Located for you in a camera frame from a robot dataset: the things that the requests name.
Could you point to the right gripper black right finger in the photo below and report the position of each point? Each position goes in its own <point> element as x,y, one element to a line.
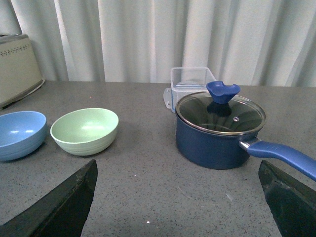
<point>292,203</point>

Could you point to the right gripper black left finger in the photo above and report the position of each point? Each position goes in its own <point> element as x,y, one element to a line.
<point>62,212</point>

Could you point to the green bowl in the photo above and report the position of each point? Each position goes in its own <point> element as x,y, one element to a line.
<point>85,132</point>

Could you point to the blue bowl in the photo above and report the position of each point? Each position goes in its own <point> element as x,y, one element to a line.
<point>21,133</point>

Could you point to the dark blue saucepan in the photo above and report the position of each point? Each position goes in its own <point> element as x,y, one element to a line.
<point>226,152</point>

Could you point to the glass pot lid blue knob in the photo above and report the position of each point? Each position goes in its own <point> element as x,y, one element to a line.
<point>221,111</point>

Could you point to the cream two-slot toaster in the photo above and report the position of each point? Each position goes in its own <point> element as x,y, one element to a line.
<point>19,71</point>

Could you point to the clear plastic food container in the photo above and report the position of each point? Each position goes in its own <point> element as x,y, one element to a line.
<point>184,81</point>

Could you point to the white pleated curtain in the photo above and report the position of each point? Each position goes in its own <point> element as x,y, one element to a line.
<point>247,42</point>

